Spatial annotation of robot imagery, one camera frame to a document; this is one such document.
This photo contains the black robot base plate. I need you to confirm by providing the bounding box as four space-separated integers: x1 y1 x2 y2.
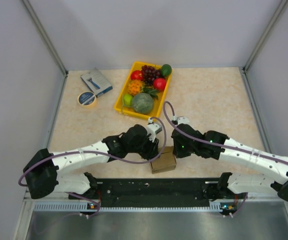
68 177 237 208

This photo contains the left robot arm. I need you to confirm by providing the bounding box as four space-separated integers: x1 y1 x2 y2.
23 123 162 200

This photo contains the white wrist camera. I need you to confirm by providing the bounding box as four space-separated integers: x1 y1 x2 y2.
171 115 190 126
146 118 162 142

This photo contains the green avocado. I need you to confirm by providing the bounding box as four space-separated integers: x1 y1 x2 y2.
160 64 172 78

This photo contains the grey slotted cable duct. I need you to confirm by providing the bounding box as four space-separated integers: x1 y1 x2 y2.
34 201 233 213

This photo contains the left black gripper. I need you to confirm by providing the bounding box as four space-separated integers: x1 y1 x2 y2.
128 132 160 161

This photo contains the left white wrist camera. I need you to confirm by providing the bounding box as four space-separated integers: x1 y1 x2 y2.
146 118 162 142

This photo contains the red pomegranate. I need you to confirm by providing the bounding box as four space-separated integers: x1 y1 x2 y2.
153 78 167 92

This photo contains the red apple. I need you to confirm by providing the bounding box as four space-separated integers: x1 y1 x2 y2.
131 70 143 81

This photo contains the dark red grape bunch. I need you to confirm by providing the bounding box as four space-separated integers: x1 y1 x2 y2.
141 65 162 86

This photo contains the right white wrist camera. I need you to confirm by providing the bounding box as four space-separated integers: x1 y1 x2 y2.
171 115 190 126

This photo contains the green cantaloupe melon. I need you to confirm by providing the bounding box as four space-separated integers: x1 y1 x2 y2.
131 93 154 115

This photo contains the razor package box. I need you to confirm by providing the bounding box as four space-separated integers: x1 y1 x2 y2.
81 68 113 98

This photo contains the brown cardboard paper box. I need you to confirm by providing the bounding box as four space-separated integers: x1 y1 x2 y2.
150 146 177 174

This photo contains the masking tape roll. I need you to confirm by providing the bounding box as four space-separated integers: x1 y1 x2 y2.
77 91 97 109

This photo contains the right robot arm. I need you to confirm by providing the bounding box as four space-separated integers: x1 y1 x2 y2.
171 123 288 202

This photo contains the orange pineapple fruit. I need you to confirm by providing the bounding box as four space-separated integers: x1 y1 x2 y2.
127 80 159 99

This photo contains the yellow plastic tray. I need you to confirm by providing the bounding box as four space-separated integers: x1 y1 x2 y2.
114 61 172 120

